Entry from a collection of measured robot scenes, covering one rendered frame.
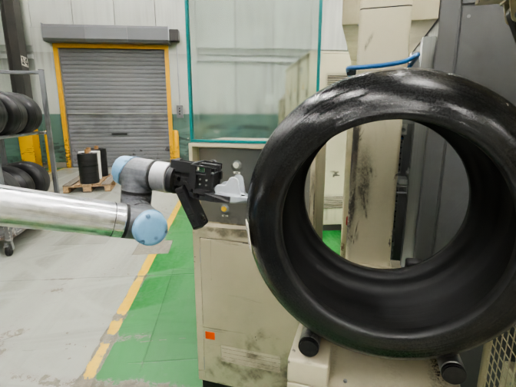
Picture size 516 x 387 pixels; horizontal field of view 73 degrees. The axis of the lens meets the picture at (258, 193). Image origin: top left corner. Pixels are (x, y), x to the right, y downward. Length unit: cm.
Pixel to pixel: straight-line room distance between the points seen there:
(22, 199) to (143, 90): 928
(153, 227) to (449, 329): 60
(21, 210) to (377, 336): 70
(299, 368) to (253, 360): 98
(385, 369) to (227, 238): 88
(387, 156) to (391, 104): 42
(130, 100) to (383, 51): 925
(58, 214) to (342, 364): 71
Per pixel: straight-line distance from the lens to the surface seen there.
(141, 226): 77
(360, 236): 109
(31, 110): 493
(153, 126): 993
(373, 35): 105
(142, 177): 89
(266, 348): 176
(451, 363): 83
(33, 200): 77
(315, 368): 85
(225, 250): 159
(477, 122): 66
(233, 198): 80
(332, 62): 418
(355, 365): 96
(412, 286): 101
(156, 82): 993
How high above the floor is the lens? 139
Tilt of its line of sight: 13 degrees down
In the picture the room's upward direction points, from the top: straight up
